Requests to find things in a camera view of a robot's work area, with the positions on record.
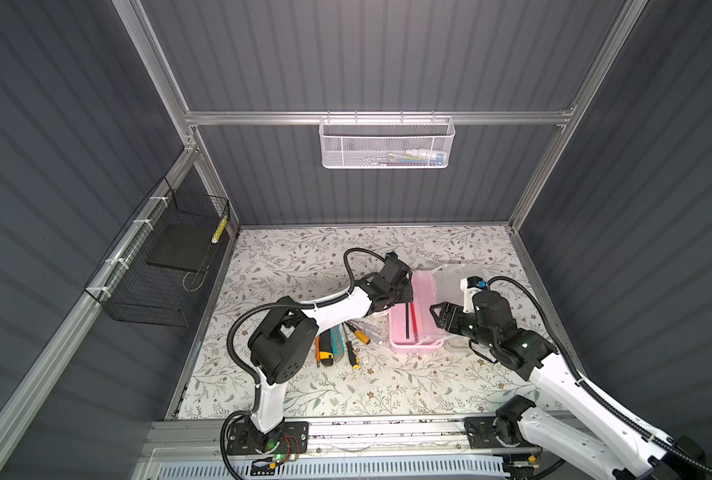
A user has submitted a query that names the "red hex key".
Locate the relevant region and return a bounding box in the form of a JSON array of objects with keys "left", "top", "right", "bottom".
[{"left": 410, "top": 302, "right": 418, "bottom": 337}]

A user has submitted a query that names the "clear tool box lid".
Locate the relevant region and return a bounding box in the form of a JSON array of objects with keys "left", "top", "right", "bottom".
[{"left": 431, "top": 264, "right": 485, "bottom": 355}]

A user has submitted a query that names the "horizontal aluminium frame bar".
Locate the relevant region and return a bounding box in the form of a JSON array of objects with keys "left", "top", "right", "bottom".
[{"left": 184, "top": 110, "right": 573, "bottom": 126}]

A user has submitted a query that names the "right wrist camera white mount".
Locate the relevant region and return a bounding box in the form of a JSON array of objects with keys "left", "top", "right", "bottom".
[{"left": 460, "top": 276, "right": 488, "bottom": 313}]

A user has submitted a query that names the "aluminium corner frame post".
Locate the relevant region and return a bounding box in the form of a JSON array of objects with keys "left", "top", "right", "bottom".
[{"left": 112, "top": 0, "right": 241, "bottom": 233}]

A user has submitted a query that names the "black pad in basket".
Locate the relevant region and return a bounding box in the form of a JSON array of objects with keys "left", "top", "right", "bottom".
[{"left": 146, "top": 224, "right": 214, "bottom": 273}]

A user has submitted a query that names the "teal utility knife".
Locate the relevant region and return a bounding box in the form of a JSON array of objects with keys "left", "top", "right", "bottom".
[{"left": 332, "top": 326, "right": 346, "bottom": 358}]

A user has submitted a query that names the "left black corrugated cable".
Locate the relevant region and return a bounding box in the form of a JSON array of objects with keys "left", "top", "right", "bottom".
[{"left": 225, "top": 247, "right": 388, "bottom": 415}]

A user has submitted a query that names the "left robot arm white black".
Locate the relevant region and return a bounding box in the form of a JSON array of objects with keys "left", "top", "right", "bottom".
[{"left": 229, "top": 247, "right": 413, "bottom": 434}]

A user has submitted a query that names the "yellow handled screwdriver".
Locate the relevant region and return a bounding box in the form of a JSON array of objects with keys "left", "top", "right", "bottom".
[{"left": 343, "top": 324, "right": 361, "bottom": 370}]

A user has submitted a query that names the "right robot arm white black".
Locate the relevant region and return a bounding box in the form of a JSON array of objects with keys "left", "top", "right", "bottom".
[{"left": 430, "top": 289, "right": 708, "bottom": 479}]

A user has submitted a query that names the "yellow tube in black basket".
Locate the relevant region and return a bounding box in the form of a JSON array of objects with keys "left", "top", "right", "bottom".
[{"left": 211, "top": 216, "right": 229, "bottom": 244}]

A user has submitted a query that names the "white wire mesh basket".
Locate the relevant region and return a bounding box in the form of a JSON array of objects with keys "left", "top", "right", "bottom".
[{"left": 318, "top": 120, "right": 456, "bottom": 170}]

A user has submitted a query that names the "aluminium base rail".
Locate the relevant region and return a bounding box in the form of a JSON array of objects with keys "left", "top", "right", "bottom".
[{"left": 145, "top": 413, "right": 621, "bottom": 457}]

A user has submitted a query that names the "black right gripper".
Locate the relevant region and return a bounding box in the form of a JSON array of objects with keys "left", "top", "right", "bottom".
[{"left": 429, "top": 299, "right": 495, "bottom": 350}]

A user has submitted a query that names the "yellow black utility knife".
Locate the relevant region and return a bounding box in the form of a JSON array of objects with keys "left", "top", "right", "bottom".
[{"left": 318, "top": 329, "right": 335, "bottom": 367}]

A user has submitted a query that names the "clear handled screwdriver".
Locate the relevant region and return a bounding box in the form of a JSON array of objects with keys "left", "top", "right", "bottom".
[{"left": 356, "top": 321, "right": 387, "bottom": 345}]

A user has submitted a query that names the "pink tool box base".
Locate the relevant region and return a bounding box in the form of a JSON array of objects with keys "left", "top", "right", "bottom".
[{"left": 388, "top": 271, "right": 446, "bottom": 354}]

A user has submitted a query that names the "black corrugated cable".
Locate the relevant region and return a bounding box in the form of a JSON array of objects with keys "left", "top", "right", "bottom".
[
  {"left": 225, "top": 247, "right": 388, "bottom": 415},
  {"left": 486, "top": 275, "right": 712, "bottom": 480}
]

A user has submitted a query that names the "black wire basket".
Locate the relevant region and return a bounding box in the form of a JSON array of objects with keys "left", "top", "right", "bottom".
[{"left": 85, "top": 180, "right": 231, "bottom": 328}]

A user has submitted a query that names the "right black corrugated cable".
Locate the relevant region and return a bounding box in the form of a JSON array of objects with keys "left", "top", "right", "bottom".
[{"left": 486, "top": 275, "right": 712, "bottom": 480}]

